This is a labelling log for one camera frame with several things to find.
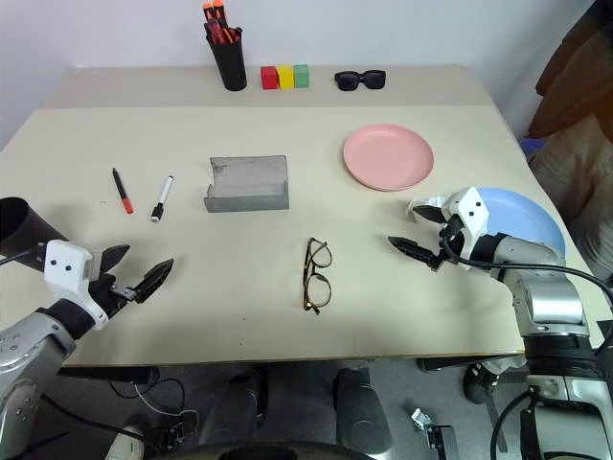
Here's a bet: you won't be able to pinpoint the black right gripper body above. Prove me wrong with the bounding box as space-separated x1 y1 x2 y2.
427 215 465 273

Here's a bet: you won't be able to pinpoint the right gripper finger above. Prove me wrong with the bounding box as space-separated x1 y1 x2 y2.
412 204 451 224
387 235 444 269

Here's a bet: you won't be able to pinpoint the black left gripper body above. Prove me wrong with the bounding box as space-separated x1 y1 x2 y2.
88 272 139 319

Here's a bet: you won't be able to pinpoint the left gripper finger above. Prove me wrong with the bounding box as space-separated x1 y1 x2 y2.
100 243 132 279
133 258 176 305

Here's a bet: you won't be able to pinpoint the crumpled white tissue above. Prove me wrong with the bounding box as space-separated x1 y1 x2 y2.
405 195 456 227

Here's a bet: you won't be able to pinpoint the black marker with red cap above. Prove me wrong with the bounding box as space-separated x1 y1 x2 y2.
111 167 136 216

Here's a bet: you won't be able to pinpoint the pink plate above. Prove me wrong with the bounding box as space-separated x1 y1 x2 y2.
342 123 436 194

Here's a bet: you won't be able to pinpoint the blue plate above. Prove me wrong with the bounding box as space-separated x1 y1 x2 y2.
477 186 567 263

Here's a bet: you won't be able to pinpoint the white marker with black cap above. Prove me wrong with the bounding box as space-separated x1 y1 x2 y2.
149 174 176 223

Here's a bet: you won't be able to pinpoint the black table crossbar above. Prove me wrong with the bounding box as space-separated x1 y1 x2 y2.
56 365 161 385

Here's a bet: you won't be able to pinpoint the tortoiseshell eyeglasses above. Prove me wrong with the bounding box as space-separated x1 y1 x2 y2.
301 237 333 316

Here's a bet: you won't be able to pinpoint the empty black pen cup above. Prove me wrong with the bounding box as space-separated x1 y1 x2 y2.
0 196 69 275

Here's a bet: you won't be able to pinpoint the purple object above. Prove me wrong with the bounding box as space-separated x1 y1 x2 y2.
520 136 548 158

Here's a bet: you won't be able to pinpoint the grey metal tray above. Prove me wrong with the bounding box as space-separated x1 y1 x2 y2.
202 153 291 215

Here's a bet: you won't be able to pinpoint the beige cloth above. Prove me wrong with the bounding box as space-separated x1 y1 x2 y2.
526 113 613 285

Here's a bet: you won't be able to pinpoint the black shoe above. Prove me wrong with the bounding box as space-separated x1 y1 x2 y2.
461 362 502 404

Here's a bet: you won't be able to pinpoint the dark rounded shape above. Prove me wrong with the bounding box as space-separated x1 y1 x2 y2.
196 367 270 448
331 367 395 452

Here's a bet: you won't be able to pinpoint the black sunglasses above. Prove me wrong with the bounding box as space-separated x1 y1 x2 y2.
333 69 388 93

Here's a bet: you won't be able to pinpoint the dark curved base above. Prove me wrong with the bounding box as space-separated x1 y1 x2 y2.
155 441 377 460

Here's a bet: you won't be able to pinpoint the brown cloth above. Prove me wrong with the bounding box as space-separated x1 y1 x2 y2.
528 0 613 141

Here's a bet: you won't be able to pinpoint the black pen cup with markers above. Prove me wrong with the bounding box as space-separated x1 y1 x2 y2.
204 27 249 92

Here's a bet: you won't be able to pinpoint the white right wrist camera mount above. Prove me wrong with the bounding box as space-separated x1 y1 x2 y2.
443 185 490 251

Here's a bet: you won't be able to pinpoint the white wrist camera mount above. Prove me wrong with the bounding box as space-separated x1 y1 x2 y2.
443 185 490 251
41 239 109 332

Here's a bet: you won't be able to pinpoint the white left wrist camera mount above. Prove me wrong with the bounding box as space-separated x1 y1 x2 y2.
41 239 109 332

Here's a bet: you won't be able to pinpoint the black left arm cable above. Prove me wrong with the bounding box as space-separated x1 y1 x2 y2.
0 242 48 267

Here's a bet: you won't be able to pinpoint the floor cables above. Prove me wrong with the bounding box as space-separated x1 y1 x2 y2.
28 378 200 456

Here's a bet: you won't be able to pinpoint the metal bracket on floor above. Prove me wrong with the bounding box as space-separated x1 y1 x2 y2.
410 406 462 460

